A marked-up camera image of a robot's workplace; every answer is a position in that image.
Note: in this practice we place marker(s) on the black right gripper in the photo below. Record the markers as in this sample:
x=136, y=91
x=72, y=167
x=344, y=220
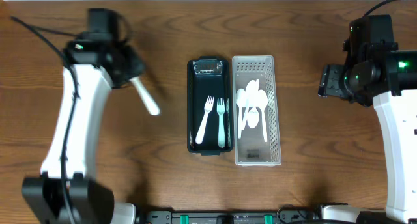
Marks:
x=328, y=83

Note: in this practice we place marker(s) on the white plastic utensil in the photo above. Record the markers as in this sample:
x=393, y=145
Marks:
x=148, y=101

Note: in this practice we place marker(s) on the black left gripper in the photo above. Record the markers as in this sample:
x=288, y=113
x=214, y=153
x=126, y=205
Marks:
x=132, y=68

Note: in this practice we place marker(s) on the clear perforated plastic basket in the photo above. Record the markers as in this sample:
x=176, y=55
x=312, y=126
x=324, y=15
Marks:
x=250, y=149

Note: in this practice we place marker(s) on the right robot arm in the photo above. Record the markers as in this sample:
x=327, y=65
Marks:
x=377, y=74

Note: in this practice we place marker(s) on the white plastic fork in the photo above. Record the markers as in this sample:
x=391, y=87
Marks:
x=207, y=109
x=221, y=131

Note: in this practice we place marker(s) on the black plastic basket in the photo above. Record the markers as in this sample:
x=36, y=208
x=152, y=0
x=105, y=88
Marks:
x=208, y=76

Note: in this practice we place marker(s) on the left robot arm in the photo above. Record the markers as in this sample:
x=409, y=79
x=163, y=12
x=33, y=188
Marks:
x=94, y=63

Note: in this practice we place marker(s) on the white plastic spoon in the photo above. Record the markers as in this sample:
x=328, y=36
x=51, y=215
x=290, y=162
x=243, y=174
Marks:
x=262, y=104
x=250, y=90
x=253, y=114
x=241, y=102

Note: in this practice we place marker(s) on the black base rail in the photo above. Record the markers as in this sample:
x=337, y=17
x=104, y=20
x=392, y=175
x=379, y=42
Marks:
x=286, y=214

